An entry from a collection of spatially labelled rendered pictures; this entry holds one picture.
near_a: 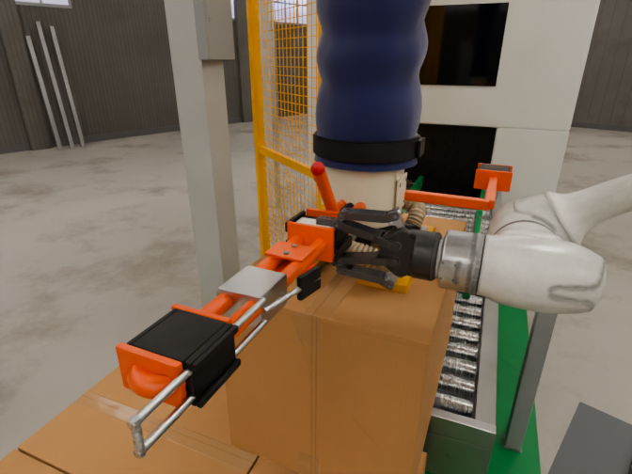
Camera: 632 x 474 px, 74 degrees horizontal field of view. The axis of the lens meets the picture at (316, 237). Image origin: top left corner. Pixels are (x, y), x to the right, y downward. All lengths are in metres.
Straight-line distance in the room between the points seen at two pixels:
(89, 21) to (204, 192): 7.39
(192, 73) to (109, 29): 7.43
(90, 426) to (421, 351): 0.99
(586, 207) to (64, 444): 1.31
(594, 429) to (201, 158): 1.71
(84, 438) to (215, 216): 1.11
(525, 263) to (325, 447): 0.53
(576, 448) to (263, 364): 0.66
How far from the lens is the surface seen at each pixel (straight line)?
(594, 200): 0.76
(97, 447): 1.35
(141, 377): 0.42
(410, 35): 0.83
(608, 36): 11.56
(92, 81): 9.20
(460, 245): 0.62
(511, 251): 0.62
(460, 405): 1.38
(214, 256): 2.18
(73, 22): 9.16
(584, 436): 1.12
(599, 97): 11.56
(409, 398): 0.76
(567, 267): 0.62
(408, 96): 0.84
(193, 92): 1.99
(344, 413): 0.83
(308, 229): 0.67
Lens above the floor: 1.48
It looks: 23 degrees down
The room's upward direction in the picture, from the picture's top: straight up
